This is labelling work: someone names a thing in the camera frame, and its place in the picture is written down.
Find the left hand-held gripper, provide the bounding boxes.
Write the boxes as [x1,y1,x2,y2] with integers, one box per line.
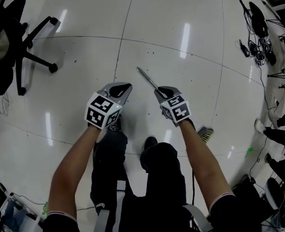
[85,82,133,131]

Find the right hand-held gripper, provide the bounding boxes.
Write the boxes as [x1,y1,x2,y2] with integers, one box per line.
[154,86,191,128]

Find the broom with metal handle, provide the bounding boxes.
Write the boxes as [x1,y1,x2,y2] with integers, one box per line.
[136,66,215,144]

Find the person's left forearm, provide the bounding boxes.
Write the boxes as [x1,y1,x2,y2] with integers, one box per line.
[47,124,102,218]

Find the person's right forearm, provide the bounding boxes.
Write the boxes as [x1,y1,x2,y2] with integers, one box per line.
[179,119,235,209]

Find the person's left black shoe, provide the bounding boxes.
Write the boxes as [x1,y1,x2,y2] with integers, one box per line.
[104,114,124,135]

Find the person's black shoe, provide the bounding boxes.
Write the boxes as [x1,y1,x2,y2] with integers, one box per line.
[104,114,124,135]
[142,136,159,155]

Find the person's right black shoe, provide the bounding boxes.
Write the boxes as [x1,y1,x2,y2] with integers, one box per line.
[142,136,159,155]

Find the person's black trousers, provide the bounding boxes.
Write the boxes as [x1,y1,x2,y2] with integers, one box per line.
[90,129,189,215]

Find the pile of black equipment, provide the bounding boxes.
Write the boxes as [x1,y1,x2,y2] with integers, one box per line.
[238,34,277,68]

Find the black office chair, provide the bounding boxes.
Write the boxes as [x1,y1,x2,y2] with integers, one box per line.
[0,0,61,100]

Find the black bag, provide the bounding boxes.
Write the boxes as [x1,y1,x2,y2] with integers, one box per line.
[249,1,269,36]

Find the person's black shirt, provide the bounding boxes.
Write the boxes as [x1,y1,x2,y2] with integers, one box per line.
[43,191,238,232]

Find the white storage box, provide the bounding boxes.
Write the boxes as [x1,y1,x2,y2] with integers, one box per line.
[0,192,41,232]

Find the black floor cable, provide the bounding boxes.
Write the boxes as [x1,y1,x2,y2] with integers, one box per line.
[257,65,281,111]

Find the white cable bundle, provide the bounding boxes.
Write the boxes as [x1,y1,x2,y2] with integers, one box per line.
[0,92,11,117]

